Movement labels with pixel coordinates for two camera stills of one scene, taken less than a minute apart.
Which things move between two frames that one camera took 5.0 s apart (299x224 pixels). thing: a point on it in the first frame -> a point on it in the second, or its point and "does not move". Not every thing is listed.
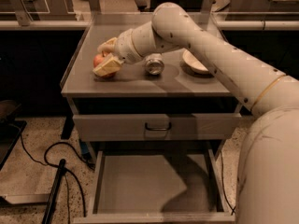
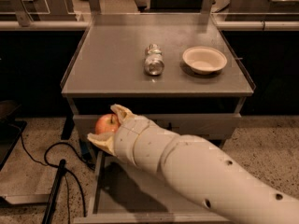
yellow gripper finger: x=107 y=46 -> x=122 y=114
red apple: x=96 y=60 -> x=106 y=123
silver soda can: x=154 y=63 does not move
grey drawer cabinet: x=123 y=89 does not move
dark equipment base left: x=11 y=130 does not move
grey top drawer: x=157 y=127 does not move
